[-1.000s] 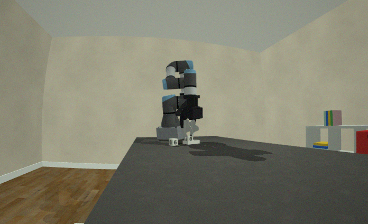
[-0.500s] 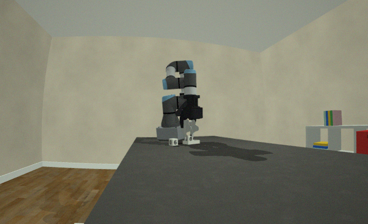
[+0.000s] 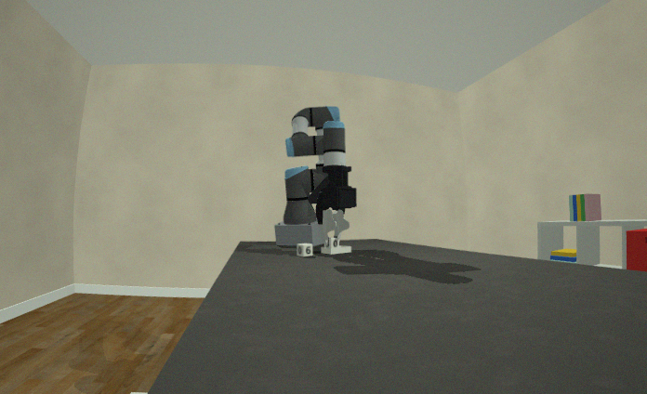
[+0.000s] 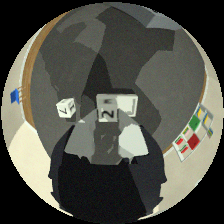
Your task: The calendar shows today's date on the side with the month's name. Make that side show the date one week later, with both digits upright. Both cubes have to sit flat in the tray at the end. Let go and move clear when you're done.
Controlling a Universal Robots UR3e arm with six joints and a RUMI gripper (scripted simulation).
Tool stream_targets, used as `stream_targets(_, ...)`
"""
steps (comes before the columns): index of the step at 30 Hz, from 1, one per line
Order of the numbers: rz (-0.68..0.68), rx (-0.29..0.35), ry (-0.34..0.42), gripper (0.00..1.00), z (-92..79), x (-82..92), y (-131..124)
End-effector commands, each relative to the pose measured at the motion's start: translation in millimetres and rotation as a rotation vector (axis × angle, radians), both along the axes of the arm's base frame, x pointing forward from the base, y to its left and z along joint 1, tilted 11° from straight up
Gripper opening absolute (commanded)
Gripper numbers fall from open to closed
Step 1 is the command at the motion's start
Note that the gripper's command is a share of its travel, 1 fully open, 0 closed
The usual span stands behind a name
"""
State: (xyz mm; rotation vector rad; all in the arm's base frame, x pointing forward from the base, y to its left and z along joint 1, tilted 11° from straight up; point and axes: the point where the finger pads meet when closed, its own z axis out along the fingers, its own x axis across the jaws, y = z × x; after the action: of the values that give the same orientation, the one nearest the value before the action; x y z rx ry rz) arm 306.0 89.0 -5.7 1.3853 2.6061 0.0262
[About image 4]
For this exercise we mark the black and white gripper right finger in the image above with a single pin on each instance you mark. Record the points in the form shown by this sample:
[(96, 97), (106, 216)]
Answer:
[(139, 146)]

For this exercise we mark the white digit cube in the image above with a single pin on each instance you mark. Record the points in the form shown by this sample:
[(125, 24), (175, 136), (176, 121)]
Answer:
[(66, 107), (107, 110)]

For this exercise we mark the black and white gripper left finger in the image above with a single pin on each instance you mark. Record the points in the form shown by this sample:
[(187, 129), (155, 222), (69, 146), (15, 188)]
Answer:
[(78, 141)]

